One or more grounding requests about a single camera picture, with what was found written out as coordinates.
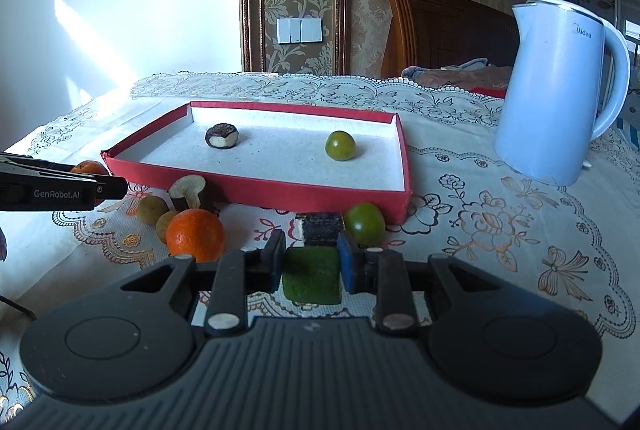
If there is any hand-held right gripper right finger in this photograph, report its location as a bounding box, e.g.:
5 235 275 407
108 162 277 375
337 231 518 337

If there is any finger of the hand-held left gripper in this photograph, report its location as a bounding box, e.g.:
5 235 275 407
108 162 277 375
94 176 129 202

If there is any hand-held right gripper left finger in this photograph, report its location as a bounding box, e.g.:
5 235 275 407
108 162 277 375
120 230 287 337

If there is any orange mandarin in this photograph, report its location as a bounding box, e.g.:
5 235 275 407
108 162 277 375
70 160 110 177
166 208 226 263

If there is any green sponge block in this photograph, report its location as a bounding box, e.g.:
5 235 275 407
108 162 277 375
281 246 345 303

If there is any small tan potato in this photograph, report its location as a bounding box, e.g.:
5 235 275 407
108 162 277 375
136 196 171 227

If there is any green round fruit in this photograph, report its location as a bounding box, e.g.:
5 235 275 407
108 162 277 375
325 130 357 162
344 202 386 245

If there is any tan longan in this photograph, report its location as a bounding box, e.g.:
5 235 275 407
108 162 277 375
156 210 181 245

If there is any red shallow box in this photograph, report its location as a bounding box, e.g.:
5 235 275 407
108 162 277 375
100 101 413 227

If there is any black sponge block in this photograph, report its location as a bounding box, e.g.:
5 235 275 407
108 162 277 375
302 212 347 247

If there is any brown mushroom piece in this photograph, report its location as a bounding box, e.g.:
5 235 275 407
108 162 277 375
167 176 213 213

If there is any dark water chestnut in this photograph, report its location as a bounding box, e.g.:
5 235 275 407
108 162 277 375
204 123 240 151

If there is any white lace tablecloth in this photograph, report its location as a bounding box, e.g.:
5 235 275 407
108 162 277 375
0 71 640 430

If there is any colourful bedding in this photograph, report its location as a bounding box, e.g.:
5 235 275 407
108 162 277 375
402 57 513 100

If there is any brown wooden headboard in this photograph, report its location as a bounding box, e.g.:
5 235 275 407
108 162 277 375
381 0 521 81

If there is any white electric kettle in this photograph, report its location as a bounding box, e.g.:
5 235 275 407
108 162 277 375
494 0 631 187

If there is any white wall light switch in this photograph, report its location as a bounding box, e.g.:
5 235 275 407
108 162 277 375
276 16 324 45

